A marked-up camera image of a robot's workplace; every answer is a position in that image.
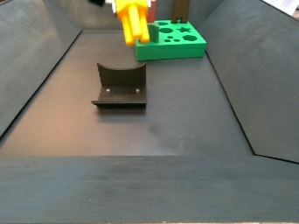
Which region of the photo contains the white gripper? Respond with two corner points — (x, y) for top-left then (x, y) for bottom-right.
(88, 0), (116, 12)

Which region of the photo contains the red rectangular block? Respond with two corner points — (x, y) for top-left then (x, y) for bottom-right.
(146, 0), (156, 23)

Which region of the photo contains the black curved fixture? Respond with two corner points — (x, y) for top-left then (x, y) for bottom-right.
(90, 63), (146, 107)

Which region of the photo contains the green arch peg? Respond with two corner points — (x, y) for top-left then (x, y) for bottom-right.
(146, 23), (158, 43)

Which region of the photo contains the yellow three prong object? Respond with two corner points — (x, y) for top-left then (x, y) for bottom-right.
(114, 0), (149, 46)

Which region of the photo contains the green foam peg board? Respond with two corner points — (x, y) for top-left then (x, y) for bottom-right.
(134, 20), (206, 60)

